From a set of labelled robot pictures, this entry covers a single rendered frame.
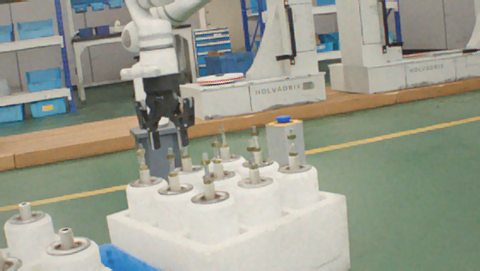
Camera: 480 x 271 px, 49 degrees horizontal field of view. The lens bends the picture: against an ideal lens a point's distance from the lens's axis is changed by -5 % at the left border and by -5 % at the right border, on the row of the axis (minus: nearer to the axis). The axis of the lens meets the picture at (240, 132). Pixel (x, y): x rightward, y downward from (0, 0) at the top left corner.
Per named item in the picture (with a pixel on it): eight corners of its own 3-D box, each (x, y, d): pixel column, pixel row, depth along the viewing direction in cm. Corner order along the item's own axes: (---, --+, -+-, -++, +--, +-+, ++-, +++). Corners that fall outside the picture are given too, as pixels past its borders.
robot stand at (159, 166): (142, 216, 184) (129, 128, 179) (184, 208, 188) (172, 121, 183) (150, 229, 170) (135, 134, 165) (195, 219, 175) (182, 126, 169)
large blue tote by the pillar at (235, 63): (206, 90, 616) (202, 57, 610) (240, 85, 631) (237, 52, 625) (223, 92, 570) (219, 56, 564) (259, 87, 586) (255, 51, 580)
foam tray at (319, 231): (119, 286, 130) (105, 215, 127) (240, 237, 155) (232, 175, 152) (221, 341, 101) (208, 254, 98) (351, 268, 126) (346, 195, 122)
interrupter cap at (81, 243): (39, 249, 88) (39, 245, 88) (81, 237, 93) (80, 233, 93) (55, 261, 82) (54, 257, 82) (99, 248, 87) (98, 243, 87)
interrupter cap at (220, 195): (214, 207, 102) (214, 203, 102) (183, 204, 106) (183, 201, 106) (237, 195, 108) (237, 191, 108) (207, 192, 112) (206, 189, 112)
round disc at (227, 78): (192, 85, 366) (190, 76, 365) (235, 79, 375) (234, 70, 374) (204, 87, 338) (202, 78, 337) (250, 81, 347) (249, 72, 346)
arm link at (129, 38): (157, -8, 148) (185, -10, 154) (115, 30, 169) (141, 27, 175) (166, 24, 148) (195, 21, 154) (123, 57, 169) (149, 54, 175)
